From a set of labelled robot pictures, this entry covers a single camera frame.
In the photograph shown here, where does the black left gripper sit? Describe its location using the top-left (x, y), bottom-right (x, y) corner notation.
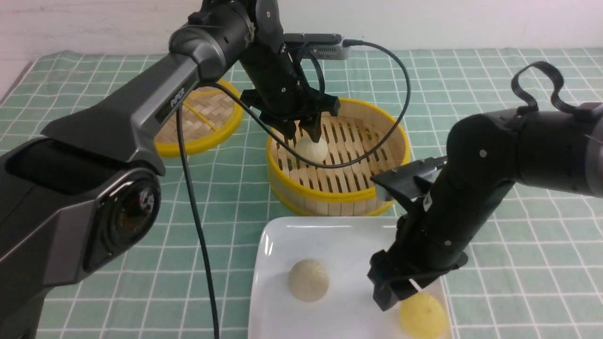
top-left (239, 43), bottom-right (341, 143)

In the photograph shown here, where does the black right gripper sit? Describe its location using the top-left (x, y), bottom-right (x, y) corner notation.
top-left (368, 157), bottom-right (500, 312)

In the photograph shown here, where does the white steamed bun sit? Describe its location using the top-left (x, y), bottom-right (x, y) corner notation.
top-left (294, 136), bottom-right (329, 163)

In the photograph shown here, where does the yellow steamed bun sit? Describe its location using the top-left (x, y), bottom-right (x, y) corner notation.
top-left (399, 292), bottom-right (449, 339)

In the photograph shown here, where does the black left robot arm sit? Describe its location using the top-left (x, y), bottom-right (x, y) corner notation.
top-left (0, 0), bottom-right (341, 339)

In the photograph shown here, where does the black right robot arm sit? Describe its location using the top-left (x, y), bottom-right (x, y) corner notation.
top-left (368, 103), bottom-right (603, 311)

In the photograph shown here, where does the white square plate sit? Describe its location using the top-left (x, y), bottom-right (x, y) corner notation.
top-left (247, 217), bottom-right (407, 339)

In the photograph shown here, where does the beige steamed bun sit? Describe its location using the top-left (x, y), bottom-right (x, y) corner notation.
top-left (288, 259), bottom-right (330, 303)

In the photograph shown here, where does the yellow bamboo steamer basket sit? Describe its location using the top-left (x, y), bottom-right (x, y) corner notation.
top-left (266, 98), bottom-right (411, 216)

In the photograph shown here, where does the yellow bamboo steamer lid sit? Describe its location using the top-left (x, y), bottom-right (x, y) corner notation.
top-left (155, 87), bottom-right (243, 157)

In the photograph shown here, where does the green checkered tablecloth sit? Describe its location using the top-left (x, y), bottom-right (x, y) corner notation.
top-left (0, 48), bottom-right (603, 339)

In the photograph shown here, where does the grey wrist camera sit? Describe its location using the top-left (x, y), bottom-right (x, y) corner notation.
top-left (284, 33), bottom-right (351, 60)

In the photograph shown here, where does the black ribbon cable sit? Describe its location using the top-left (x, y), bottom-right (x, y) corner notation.
top-left (511, 61), bottom-right (603, 116)

